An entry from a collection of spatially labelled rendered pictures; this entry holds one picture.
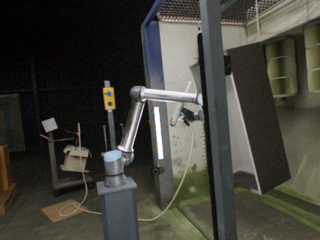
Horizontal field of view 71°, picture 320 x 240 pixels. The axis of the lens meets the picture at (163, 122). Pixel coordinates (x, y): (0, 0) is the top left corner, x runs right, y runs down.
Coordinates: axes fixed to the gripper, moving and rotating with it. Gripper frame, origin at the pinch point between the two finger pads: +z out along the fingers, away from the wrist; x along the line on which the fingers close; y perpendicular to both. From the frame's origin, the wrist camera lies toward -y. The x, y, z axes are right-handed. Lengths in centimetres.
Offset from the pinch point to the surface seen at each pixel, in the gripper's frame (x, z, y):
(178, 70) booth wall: 78, 47, 14
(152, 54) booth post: 77, 60, -20
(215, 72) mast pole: -40, -99, -78
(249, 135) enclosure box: -5, -56, 28
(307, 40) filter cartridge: 127, -76, 62
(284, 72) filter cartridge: 119, -44, 96
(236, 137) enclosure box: 20, -14, 78
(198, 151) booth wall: 5, 40, 90
